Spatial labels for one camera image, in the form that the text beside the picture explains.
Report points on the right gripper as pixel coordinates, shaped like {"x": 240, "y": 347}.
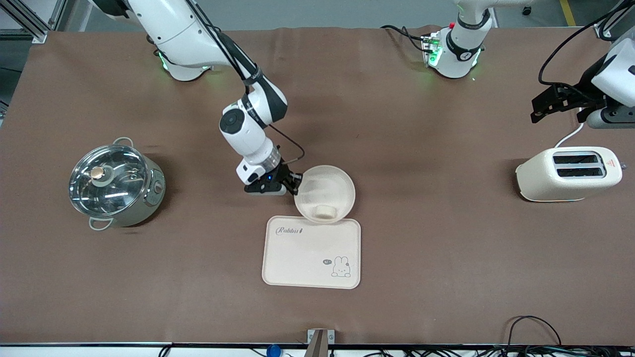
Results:
{"x": 284, "y": 174}

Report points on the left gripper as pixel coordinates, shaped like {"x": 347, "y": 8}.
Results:
{"x": 583, "y": 85}

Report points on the round beige plate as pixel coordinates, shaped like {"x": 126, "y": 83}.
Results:
{"x": 325, "y": 186}

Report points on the small pale steamed bun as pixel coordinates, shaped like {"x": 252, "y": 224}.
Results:
{"x": 326, "y": 211}

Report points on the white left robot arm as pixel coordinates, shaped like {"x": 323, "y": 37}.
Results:
{"x": 461, "y": 49}

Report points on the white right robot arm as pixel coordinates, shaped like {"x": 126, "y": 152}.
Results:
{"x": 173, "y": 29}

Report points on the cream two-slot toaster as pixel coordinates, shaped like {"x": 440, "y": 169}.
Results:
{"x": 555, "y": 186}

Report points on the beige rabbit print tray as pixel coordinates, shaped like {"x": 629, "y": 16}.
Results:
{"x": 297, "y": 258}

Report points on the brown table mat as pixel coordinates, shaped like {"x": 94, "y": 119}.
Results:
{"x": 397, "y": 124}

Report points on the steel electric cooking pot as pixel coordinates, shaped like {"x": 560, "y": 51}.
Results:
{"x": 149, "y": 203}

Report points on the small blue round object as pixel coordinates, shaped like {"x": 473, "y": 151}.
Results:
{"x": 273, "y": 351}

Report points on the glass pot lid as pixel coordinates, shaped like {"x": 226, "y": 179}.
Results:
{"x": 114, "y": 191}

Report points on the aluminium frame profile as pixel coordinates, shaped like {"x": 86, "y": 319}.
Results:
{"x": 603, "y": 30}
{"x": 30, "y": 25}

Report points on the grey metal camera bracket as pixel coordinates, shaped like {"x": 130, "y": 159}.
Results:
{"x": 320, "y": 342}

